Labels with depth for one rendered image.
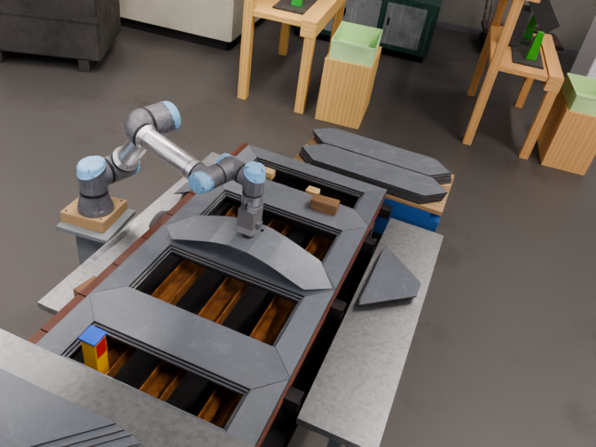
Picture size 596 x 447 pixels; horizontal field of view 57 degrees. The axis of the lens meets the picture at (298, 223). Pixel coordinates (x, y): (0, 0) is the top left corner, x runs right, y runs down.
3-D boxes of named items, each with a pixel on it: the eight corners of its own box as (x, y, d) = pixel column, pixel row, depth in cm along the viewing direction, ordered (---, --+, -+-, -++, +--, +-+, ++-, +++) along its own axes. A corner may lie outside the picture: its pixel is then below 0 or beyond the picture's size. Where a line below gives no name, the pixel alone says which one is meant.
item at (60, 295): (244, 168, 296) (245, 162, 294) (83, 327, 197) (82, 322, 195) (212, 156, 301) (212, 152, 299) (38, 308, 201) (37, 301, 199)
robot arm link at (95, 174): (73, 188, 232) (68, 160, 224) (99, 178, 241) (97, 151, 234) (90, 199, 226) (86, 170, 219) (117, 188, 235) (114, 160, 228)
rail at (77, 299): (249, 154, 285) (250, 145, 282) (9, 388, 161) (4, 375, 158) (242, 152, 286) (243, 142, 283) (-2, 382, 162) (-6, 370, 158)
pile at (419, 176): (454, 175, 293) (458, 165, 289) (442, 212, 262) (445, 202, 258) (317, 131, 310) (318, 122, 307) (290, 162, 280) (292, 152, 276)
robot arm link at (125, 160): (92, 165, 238) (142, 101, 199) (121, 155, 248) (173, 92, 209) (106, 189, 238) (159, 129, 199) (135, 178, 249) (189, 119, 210)
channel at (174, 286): (282, 178, 288) (284, 170, 285) (62, 437, 161) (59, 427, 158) (269, 174, 290) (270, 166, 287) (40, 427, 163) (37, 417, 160)
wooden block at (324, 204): (338, 209, 243) (340, 199, 240) (334, 216, 239) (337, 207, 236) (312, 201, 245) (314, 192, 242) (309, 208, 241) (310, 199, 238)
